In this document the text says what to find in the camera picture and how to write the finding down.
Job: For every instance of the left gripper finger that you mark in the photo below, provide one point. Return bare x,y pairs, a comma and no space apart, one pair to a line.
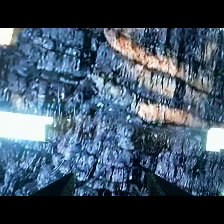
63,187

